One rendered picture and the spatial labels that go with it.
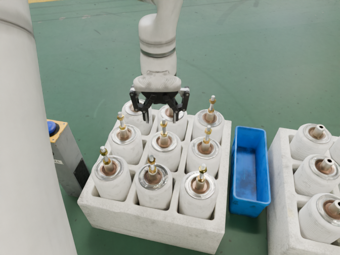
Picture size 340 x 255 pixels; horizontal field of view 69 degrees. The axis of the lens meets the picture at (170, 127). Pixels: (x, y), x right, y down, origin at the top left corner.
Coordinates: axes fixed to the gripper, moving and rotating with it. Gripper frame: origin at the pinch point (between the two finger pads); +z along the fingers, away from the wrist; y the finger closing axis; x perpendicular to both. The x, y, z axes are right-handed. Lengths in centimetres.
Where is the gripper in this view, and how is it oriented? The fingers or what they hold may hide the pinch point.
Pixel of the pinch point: (160, 117)
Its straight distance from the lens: 62.6
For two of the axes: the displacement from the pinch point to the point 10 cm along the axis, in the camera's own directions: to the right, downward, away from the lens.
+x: -0.1, 7.3, -6.8
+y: -10.0, 0.0, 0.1
